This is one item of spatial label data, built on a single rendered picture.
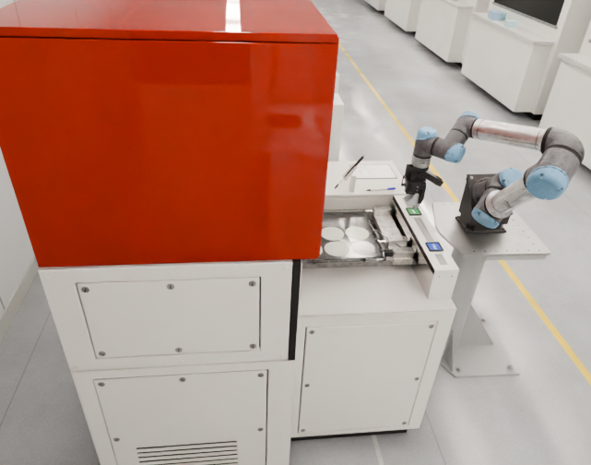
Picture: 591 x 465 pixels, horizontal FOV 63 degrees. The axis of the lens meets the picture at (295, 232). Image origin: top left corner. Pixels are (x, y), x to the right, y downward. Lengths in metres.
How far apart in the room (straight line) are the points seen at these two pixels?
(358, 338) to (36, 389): 1.66
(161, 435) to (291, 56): 1.36
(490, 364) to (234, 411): 1.59
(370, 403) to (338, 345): 0.41
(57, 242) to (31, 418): 1.48
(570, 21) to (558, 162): 4.73
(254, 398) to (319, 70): 1.11
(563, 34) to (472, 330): 4.25
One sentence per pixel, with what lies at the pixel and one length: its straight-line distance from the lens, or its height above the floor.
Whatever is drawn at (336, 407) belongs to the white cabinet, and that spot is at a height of 0.28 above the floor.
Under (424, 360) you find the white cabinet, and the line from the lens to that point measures 2.08.
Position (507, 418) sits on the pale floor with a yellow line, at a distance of 2.75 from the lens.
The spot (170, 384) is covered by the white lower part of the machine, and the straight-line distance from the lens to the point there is 1.69.
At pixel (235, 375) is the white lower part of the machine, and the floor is 0.76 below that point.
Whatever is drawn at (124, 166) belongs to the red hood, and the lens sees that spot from 1.21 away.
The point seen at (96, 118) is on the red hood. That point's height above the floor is 1.63.
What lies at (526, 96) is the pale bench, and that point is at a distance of 6.58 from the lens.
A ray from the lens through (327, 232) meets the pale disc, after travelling 2.05.
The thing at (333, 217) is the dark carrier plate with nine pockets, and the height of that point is 0.90.
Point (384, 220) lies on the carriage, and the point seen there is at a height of 0.88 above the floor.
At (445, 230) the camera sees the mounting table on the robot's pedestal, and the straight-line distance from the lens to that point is 2.36.
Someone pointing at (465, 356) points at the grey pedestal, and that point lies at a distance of 2.92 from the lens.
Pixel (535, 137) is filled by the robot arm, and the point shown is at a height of 1.41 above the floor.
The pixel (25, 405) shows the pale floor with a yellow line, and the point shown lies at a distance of 2.78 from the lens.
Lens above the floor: 2.04
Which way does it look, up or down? 34 degrees down
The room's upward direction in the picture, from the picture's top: 3 degrees clockwise
